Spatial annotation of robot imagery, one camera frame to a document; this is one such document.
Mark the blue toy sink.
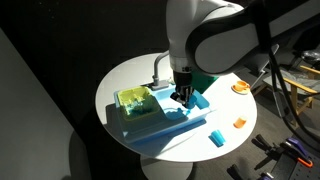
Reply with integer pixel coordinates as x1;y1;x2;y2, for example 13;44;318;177
114;85;211;143

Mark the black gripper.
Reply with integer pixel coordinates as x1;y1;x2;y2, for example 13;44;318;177
170;71;194;103

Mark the wooden folding chair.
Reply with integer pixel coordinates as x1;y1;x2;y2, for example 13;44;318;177
253;64;320;128

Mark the clamp with orange handle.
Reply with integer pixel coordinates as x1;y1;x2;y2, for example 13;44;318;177
251;134;313;170

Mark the orange upside-down cup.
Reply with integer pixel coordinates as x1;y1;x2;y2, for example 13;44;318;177
233;116;247;129

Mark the yellow-green dish basket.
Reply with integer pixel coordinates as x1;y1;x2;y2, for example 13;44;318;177
116;86;160;122

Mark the blue cup lying down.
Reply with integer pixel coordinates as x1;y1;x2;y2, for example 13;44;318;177
209;130;225;147

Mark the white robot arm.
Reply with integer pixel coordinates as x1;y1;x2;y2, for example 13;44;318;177
166;0;320;107

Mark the orange saucer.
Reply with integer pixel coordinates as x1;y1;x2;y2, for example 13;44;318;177
231;85;250;95

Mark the grey toy faucet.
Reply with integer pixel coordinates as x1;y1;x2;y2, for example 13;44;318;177
150;51;169;91

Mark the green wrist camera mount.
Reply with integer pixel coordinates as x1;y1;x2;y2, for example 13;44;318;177
191;73;217;94

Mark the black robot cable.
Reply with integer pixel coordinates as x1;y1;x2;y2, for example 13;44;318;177
256;0;320;148

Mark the orange mug on saucer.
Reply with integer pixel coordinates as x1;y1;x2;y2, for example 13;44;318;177
235;80;250;91

